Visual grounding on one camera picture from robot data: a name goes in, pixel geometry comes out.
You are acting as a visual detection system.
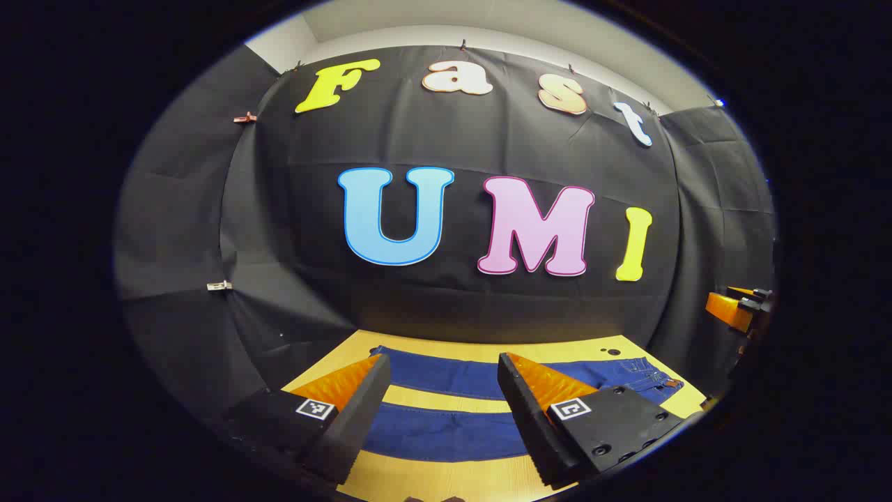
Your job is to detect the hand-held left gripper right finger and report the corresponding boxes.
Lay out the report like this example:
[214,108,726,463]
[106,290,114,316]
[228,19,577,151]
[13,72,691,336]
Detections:
[496,352,687,490]

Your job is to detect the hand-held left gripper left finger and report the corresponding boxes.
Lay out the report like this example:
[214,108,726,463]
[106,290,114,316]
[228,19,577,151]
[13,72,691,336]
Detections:
[222,353,392,486]

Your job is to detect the blue jeans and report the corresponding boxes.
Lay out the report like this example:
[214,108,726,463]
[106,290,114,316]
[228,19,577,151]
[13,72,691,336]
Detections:
[361,345,685,463]

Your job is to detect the black backdrop cloth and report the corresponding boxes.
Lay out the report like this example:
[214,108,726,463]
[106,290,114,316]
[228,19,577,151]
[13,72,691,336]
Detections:
[114,43,778,426]

